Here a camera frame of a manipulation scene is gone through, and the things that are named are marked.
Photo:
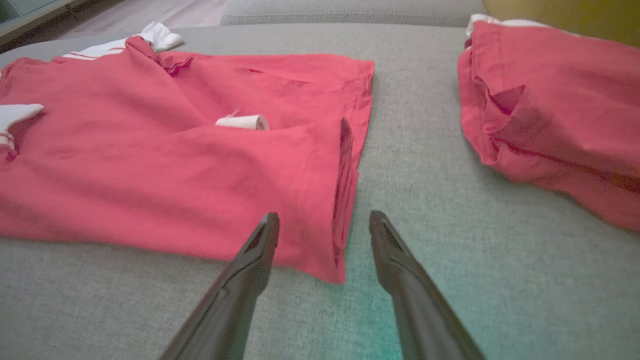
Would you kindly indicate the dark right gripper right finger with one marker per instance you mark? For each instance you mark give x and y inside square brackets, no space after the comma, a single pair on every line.
[420,310]

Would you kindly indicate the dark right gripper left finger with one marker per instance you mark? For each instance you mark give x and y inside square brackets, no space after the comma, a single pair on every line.
[235,310]

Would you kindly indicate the red jersey with white trim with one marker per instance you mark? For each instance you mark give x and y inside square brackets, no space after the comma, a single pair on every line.
[125,165]

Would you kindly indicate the red garment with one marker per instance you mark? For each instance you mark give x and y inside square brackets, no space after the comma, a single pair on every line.
[560,115]

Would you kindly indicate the grey fabric sofa seat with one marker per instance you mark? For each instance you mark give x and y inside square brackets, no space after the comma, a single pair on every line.
[415,100]

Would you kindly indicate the grey sofa back cushion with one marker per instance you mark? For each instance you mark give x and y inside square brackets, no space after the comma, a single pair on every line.
[350,10]

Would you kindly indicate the mustard yellow cushion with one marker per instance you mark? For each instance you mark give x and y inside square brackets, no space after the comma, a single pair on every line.
[575,17]

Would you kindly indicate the light low cabinet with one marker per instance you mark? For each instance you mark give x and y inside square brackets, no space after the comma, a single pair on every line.
[25,12]

